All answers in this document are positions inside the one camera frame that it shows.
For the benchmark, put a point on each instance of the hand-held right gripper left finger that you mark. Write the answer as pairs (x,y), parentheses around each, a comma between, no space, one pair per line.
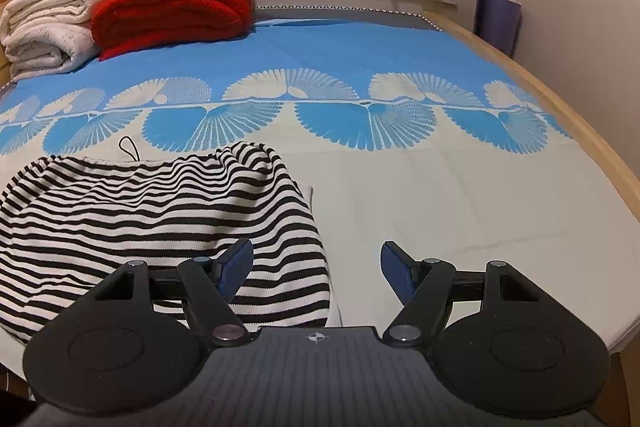
(235,272)

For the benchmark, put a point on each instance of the blue printed bed sheet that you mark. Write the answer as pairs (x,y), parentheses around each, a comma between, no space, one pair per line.
(400,57)

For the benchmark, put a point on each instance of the white fleece folded blanket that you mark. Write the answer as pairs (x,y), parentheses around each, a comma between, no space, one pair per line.
(47,49)

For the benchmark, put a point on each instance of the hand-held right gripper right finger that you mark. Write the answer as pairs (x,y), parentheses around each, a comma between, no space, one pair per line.
(397,272)

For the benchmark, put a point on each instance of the grey trimmed mattress pad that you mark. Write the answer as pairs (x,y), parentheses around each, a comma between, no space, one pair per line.
(350,12)

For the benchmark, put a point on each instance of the black white striped hoodie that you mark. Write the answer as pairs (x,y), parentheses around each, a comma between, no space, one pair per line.
(150,212)

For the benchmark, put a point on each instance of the purple board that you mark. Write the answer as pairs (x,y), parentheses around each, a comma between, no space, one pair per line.
(497,22)

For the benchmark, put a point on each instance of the red folded blanket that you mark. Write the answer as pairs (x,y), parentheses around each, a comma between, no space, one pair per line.
(175,9)

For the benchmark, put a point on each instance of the cream folded blanket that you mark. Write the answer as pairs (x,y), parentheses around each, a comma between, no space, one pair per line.
(47,7)

